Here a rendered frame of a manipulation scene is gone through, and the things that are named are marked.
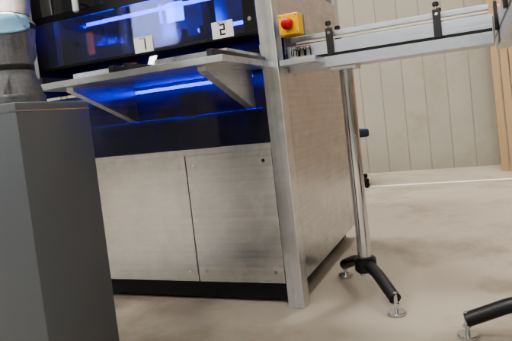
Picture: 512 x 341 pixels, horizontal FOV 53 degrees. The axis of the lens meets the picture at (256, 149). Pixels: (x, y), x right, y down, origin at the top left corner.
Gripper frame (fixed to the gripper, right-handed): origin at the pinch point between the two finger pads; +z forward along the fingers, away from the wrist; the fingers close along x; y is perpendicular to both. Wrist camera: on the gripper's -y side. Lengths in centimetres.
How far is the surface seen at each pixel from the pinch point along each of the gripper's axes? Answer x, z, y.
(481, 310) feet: -71, 101, 11
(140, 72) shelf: 16.2, 23.1, -12.5
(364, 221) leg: -34, 82, 43
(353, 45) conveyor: -37, 19, 38
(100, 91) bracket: 47, 25, 7
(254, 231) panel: 4, 81, 28
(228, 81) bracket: -2.6, 27.6, 7.4
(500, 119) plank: -93, 65, 346
